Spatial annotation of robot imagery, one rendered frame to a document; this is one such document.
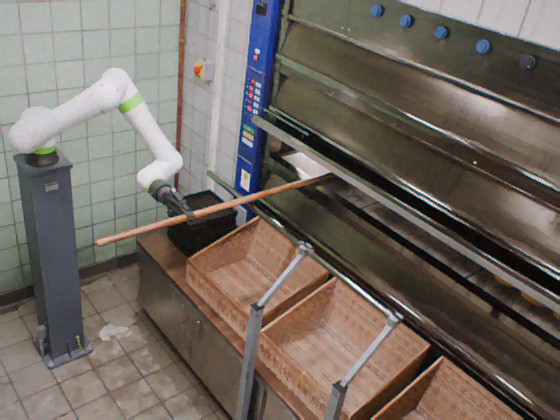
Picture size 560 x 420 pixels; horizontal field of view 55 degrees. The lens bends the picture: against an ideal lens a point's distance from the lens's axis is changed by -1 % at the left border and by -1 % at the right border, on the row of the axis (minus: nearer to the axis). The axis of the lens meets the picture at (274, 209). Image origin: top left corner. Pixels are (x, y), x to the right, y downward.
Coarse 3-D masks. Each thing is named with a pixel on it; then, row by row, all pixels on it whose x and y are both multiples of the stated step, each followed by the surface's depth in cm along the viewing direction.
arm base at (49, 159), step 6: (54, 150) 245; (30, 156) 241; (36, 156) 240; (42, 156) 241; (48, 156) 242; (54, 156) 245; (30, 162) 241; (36, 162) 242; (42, 162) 241; (48, 162) 243; (54, 162) 245
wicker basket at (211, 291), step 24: (240, 240) 295; (264, 240) 295; (288, 240) 282; (192, 264) 272; (216, 264) 291; (240, 264) 300; (264, 264) 295; (288, 264) 283; (312, 264) 272; (192, 288) 279; (216, 288) 260; (240, 288) 283; (264, 288) 285; (288, 288) 284; (312, 288) 262; (216, 312) 266; (240, 312) 249; (264, 312) 246; (240, 336) 254
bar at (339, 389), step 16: (256, 208) 240; (272, 224) 232; (304, 256) 221; (320, 256) 215; (288, 272) 220; (336, 272) 208; (272, 288) 220; (352, 288) 202; (256, 304) 219; (256, 320) 220; (400, 320) 190; (256, 336) 226; (384, 336) 190; (256, 352) 232; (368, 352) 190; (352, 368) 190; (240, 384) 243; (336, 384) 189; (240, 400) 247; (336, 400) 189; (240, 416) 251; (336, 416) 195
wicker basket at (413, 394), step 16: (432, 368) 219; (448, 368) 219; (416, 384) 216; (432, 384) 225; (464, 384) 215; (400, 400) 213; (416, 400) 226; (432, 400) 225; (448, 400) 220; (464, 400) 215; (480, 400) 210; (496, 400) 205; (384, 416) 210; (400, 416) 223; (416, 416) 227; (448, 416) 220; (480, 416) 210; (496, 416) 206
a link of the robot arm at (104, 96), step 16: (112, 80) 216; (80, 96) 213; (96, 96) 209; (112, 96) 211; (48, 112) 217; (64, 112) 214; (80, 112) 213; (96, 112) 214; (16, 128) 218; (32, 128) 217; (48, 128) 217; (64, 128) 218; (16, 144) 219; (32, 144) 220
